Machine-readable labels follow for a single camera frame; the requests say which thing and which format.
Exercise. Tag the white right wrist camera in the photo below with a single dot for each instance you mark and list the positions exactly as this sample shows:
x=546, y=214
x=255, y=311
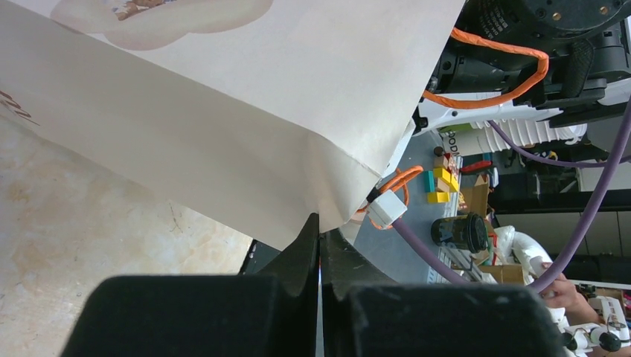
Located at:
x=385, y=209

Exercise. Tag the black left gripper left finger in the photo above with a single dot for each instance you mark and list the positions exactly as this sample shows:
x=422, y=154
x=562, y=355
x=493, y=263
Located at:
x=291, y=328

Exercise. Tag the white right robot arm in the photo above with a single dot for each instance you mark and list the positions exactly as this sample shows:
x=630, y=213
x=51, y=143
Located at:
x=535, y=60

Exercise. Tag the colourful wooden blocks pile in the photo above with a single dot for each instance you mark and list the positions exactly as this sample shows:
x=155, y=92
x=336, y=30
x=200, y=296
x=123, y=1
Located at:
x=441, y=182

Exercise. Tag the white paper cup stack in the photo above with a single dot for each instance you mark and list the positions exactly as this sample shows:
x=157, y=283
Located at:
x=480, y=138

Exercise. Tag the person hand in background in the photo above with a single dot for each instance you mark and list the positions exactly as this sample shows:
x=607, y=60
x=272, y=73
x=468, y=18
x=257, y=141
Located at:
x=562, y=293

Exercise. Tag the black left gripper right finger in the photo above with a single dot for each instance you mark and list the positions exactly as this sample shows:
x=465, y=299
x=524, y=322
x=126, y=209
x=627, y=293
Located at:
x=345, y=273

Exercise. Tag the teddy bear paper bag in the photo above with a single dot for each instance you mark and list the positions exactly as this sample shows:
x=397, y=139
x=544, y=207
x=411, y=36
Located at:
x=254, y=113

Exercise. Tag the background lidded coffee cup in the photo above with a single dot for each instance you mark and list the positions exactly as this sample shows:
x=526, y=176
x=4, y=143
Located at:
x=465, y=232

